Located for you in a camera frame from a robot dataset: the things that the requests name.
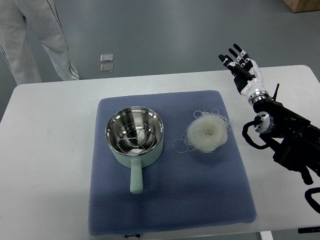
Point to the blue quilted mat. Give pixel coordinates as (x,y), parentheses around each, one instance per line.
(182,189)

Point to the mint green pot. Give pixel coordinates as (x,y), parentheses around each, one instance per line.
(136,163)

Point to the upper metal floor plate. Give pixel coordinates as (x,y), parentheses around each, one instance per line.
(106,57)

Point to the cardboard box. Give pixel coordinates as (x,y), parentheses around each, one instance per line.
(300,6)

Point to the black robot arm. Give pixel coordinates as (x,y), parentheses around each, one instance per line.
(293,139)

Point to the wire steaming rack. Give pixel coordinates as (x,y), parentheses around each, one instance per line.
(135,138)

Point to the white vermicelli nest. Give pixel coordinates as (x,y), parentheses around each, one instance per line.
(205,133)

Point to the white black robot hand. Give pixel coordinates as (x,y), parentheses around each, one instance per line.
(247,76)

